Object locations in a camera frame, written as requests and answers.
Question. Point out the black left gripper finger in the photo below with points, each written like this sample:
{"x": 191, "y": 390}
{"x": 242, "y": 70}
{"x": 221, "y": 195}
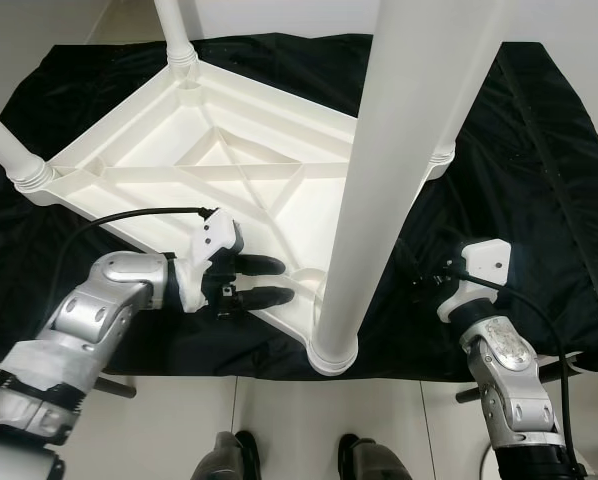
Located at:
{"x": 269, "y": 296}
{"x": 259, "y": 264}

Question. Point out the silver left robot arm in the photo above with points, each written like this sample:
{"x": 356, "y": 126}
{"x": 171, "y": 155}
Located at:
{"x": 89, "y": 310}

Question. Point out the black cloth table cover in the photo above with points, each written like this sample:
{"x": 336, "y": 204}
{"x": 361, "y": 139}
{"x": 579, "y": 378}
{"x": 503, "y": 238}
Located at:
{"x": 539, "y": 200}

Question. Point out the black metal table leg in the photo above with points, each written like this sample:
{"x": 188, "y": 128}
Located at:
{"x": 117, "y": 387}
{"x": 569, "y": 365}

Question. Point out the grey left robot foot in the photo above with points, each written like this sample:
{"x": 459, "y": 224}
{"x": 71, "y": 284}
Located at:
{"x": 227, "y": 458}

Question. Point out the grey robot foot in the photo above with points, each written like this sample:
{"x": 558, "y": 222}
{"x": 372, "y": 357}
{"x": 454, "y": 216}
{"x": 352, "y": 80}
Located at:
{"x": 227, "y": 458}
{"x": 374, "y": 460}

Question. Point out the grey right robot foot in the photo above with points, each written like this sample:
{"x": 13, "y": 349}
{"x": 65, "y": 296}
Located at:
{"x": 374, "y": 460}

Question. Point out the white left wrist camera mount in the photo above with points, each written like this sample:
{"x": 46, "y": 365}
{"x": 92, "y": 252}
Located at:
{"x": 214, "y": 235}

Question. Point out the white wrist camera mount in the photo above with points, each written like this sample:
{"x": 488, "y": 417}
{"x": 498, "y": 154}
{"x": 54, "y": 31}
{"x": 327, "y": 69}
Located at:
{"x": 484, "y": 262}
{"x": 214, "y": 235}

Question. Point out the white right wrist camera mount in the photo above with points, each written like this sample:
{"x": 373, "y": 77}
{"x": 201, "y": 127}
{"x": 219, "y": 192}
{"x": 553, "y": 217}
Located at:
{"x": 484, "y": 262}

